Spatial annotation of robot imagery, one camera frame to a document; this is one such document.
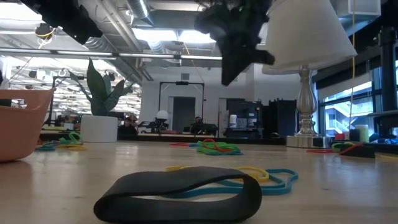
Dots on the black aluminium table frame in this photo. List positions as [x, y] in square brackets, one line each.
[255, 141]

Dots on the orange plastic bin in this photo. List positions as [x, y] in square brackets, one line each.
[18, 133]

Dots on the grey ceiling unit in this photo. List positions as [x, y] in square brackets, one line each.
[174, 18]

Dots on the rubber bands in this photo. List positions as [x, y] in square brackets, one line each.
[320, 151]
[387, 156]
[280, 189]

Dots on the small wide black rubber band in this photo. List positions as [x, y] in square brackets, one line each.
[363, 152]

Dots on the long ceiling light bar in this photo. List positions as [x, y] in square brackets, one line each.
[155, 56]

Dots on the pale green cylinder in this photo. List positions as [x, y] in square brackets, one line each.
[363, 133]

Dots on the black background gantry frame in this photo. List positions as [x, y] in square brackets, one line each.
[182, 83]

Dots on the person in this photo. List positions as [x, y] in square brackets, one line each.
[129, 127]
[198, 119]

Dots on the black vertical post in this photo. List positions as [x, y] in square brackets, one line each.
[388, 77]

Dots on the black background cabinets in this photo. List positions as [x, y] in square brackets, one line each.
[280, 118]

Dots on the white globe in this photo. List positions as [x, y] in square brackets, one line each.
[162, 115]

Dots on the small black clip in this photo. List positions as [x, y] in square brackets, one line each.
[174, 180]

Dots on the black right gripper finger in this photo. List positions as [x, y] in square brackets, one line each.
[230, 71]

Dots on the white shade silver table lamp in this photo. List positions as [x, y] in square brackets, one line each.
[306, 31]

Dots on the silver ventilation duct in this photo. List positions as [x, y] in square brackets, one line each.
[140, 9]

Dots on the white canister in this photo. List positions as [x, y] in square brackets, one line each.
[233, 121]

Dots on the green plant in white pot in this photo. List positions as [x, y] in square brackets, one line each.
[99, 129]

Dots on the small red container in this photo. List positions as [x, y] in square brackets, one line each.
[339, 137]

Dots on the small black container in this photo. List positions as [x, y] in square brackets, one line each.
[354, 136]

